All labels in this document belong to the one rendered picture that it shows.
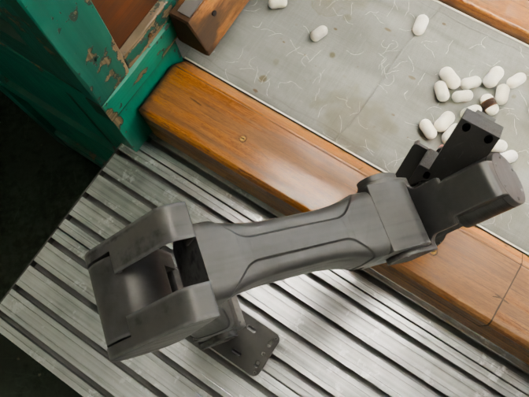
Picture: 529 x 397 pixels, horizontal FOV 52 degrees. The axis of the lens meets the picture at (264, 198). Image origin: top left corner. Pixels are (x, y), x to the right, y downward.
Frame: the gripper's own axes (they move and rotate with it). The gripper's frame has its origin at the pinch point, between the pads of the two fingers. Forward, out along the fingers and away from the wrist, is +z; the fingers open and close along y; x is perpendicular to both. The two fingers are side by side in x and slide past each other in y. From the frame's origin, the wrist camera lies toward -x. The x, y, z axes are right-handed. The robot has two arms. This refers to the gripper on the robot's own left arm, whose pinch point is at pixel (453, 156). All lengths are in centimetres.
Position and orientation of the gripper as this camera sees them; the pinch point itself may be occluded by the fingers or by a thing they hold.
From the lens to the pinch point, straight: 77.0
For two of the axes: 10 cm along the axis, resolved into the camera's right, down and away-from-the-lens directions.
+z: 4.5, -4.4, 7.8
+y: -8.4, -5.1, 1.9
